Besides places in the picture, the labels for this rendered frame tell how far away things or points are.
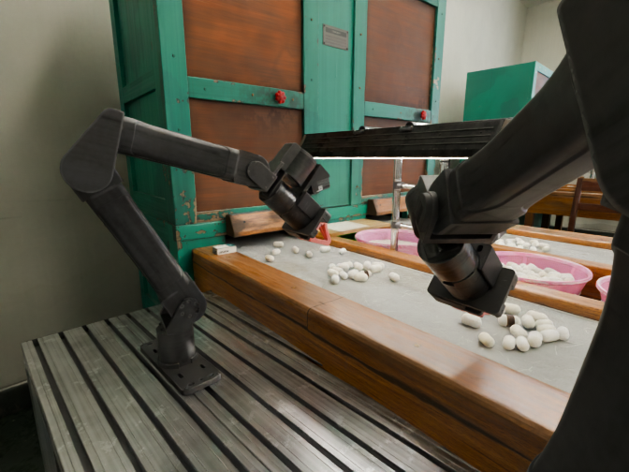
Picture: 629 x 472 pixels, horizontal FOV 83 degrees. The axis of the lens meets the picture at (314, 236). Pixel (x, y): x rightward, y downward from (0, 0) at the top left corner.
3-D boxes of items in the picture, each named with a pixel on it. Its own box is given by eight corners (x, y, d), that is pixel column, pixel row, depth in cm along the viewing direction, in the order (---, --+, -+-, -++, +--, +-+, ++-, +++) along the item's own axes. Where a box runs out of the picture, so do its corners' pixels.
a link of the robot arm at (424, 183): (388, 211, 52) (405, 140, 43) (446, 211, 52) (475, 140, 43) (403, 276, 44) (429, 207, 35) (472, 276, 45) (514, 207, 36)
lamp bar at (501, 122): (501, 157, 64) (505, 115, 62) (295, 157, 111) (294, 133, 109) (519, 157, 69) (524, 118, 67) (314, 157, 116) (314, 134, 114)
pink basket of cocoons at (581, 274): (595, 331, 77) (603, 289, 75) (462, 306, 90) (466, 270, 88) (577, 291, 99) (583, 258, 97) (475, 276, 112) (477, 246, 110)
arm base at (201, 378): (170, 302, 73) (135, 312, 69) (220, 336, 59) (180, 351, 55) (173, 337, 75) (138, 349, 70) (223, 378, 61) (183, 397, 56)
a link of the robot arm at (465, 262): (428, 250, 50) (407, 223, 45) (469, 233, 47) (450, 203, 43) (441, 292, 45) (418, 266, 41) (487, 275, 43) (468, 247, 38)
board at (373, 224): (330, 237, 126) (330, 233, 126) (304, 230, 138) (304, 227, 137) (390, 226, 147) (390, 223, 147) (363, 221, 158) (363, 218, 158)
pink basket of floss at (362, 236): (437, 275, 113) (439, 246, 111) (352, 272, 117) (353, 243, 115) (424, 253, 139) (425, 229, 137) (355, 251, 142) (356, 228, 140)
